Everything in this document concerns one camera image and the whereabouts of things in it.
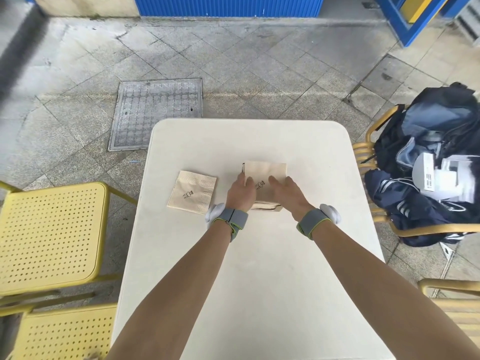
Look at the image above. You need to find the person's left hand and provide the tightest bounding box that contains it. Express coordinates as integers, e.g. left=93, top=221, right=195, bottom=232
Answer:
left=225, top=172, right=258, bottom=214

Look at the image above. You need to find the yellow perforated metal chair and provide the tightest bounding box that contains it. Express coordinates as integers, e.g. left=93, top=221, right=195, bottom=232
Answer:
left=0, top=303, right=118, bottom=360
left=0, top=180, right=139, bottom=308

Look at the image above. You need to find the dark navy backpack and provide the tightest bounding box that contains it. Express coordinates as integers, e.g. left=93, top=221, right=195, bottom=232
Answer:
left=373, top=82, right=480, bottom=186

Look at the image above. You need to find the white cable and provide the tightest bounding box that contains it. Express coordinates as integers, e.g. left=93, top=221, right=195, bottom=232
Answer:
left=390, top=177, right=467, bottom=213

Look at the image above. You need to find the yellow slatted armchair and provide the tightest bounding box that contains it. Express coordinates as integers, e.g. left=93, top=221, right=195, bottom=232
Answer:
left=417, top=278, right=480, bottom=336
left=352, top=104, right=480, bottom=238

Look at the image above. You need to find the stack of beige napkins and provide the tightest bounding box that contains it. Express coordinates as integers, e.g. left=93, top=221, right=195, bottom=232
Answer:
left=241, top=161, right=288, bottom=213

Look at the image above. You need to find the navy jacket with white stripes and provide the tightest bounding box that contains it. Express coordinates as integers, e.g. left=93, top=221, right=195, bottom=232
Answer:
left=364, top=168, right=480, bottom=247

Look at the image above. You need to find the person's right hand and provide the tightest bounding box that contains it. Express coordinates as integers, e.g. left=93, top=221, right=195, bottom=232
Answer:
left=268, top=175, right=315, bottom=222

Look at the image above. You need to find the white wrist tracker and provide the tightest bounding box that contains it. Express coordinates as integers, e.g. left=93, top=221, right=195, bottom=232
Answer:
left=205, top=203, right=226, bottom=231
left=319, top=204, right=343, bottom=225

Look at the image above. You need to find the grey metal manhole cover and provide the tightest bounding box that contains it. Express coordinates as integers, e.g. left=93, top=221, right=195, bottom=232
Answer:
left=107, top=78, right=203, bottom=152

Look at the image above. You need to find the blue corrugated shutter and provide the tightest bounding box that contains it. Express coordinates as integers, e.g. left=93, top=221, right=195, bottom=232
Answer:
left=134, top=0, right=326, bottom=18

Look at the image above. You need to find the grey wrist band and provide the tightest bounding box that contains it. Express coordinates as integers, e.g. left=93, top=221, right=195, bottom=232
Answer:
left=213, top=207, right=249, bottom=243
left=296, top=208, right=333, bottom=241

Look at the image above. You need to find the yellow door panel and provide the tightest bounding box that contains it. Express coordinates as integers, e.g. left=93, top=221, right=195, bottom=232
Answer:
left=399, top=0, right=436, bottom=24

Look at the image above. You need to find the person's right forearm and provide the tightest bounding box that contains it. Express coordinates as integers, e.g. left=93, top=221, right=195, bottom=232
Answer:
left=311, top=220, right=480, bottom=360

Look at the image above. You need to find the white cardboard box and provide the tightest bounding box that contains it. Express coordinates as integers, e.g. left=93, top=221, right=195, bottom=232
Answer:
left=412, top=152, right=446, bottom=194

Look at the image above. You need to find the blue door frame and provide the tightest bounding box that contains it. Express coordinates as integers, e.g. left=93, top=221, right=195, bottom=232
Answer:
left=376, top=0, right=466, bottom=48

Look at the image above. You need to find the single beige paper napkin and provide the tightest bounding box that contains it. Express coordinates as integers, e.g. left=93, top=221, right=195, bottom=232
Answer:
left=167, top=170, right=218, bottom=216

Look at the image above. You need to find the person's left forearm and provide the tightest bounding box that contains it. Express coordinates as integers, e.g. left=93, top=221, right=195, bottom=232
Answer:
left=106, top=220, right=241, bottom=360

